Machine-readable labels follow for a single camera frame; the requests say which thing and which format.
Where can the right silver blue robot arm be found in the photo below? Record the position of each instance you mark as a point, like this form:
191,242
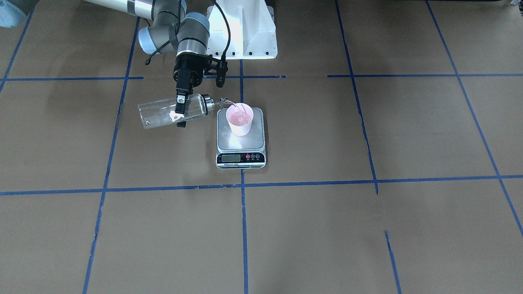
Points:
172,30

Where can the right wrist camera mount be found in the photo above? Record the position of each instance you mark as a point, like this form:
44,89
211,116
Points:
217,68

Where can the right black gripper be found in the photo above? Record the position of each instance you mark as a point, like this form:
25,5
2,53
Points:
187,72

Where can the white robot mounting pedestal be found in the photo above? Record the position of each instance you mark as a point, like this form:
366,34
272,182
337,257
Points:
247,26

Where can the silver digital kitchen scale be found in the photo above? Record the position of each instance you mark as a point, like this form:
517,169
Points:
241,152

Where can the brown paper table cover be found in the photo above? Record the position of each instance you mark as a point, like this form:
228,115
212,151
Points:
394,142

